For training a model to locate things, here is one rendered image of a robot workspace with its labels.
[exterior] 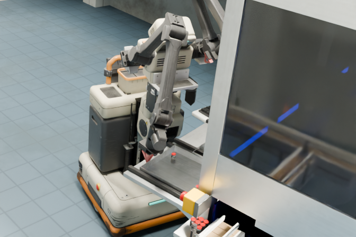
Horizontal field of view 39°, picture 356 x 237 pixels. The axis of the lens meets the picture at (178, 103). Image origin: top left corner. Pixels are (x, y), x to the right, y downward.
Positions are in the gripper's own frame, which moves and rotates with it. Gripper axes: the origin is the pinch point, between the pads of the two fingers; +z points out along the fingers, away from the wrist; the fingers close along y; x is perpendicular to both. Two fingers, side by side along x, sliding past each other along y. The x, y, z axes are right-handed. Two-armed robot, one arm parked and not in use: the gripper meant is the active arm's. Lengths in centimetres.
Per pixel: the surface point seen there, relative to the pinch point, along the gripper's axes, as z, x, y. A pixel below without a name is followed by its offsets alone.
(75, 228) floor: 101, 13, -50
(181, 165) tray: 1.6, 12.7, 10.6
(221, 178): -27, -10, 41
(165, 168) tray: 2.2, 5.1, 6.8
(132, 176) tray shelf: 3.2, -10.4, 1.5
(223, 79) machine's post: -65, -10, 30
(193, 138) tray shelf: 3.9, 35.7, -1.0
